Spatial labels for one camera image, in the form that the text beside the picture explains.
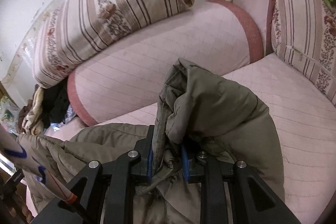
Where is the black garment pile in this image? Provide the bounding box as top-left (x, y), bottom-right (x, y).
top-left (42, 78), bottom-right (70, 128)

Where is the striped floral back cushion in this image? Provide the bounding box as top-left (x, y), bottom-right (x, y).
top-left (33, 0), bottom-right (195, 89)

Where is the pink cylindrical bolster cushion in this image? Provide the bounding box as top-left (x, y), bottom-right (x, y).
top-left (67, 0), bottom-right (264, 126)

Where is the striped floral side cushion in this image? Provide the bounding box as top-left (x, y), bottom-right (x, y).
top-left (271, 0), bottom-right (335, 103)

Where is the olive green quilted hooded coat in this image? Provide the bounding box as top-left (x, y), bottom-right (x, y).
top-left (18, 59), bottom-right (285, 223)

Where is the beige brown patterned blanket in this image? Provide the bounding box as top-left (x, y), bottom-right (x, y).
top-left (16, 85), bottom-right (44, 135)

